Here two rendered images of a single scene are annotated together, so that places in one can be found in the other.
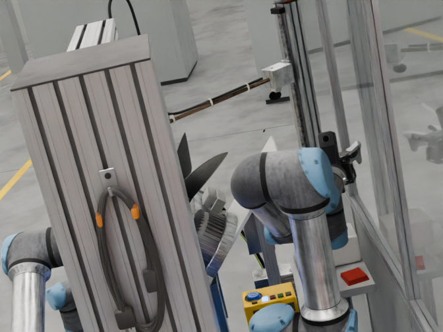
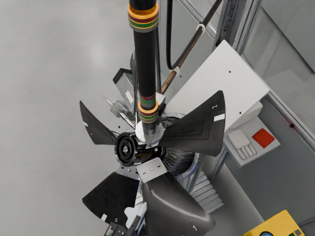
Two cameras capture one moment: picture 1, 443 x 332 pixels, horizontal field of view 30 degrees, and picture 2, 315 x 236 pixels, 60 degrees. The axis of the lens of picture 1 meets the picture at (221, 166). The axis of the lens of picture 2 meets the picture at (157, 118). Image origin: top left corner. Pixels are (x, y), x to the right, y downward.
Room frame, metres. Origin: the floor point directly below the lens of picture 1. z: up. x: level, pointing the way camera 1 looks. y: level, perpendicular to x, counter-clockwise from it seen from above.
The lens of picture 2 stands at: (2.31, 0.37, 2.07)
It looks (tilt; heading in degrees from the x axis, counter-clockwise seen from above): 59 degrees down; 332
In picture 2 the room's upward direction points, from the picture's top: straight up
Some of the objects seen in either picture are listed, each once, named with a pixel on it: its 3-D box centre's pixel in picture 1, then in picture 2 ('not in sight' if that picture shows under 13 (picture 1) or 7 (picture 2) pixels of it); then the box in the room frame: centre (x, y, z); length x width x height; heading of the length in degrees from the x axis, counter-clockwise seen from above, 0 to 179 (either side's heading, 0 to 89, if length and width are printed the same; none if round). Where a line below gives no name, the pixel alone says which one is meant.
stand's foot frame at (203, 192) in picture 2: not in sight; (170, 197); (2.73, 0.04, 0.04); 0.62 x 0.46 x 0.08; 89
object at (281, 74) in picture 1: (279, 75); not in sight; (2.95, -0.28, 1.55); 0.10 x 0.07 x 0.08; 124
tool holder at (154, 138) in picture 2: not in sight; (151, 119); (2.61, 0.23, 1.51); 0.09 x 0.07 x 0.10; 124
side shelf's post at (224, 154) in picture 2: not in sight; (221, 159); (2.71, -0.31, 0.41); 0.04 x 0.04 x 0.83; 89
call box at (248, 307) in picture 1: (271, 308); (272, 235); (2.24, -0.05, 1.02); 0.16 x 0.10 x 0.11; 89
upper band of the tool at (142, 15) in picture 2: not in sight; (143, 15); (2.60, 0.24, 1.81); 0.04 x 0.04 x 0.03
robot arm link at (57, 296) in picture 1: (65, 293); not in sight; (2.34, 0.56, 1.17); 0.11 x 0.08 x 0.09; 126
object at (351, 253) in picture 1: (333, 244); (237, 106); (2.79, -0.34, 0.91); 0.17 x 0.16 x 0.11; 89
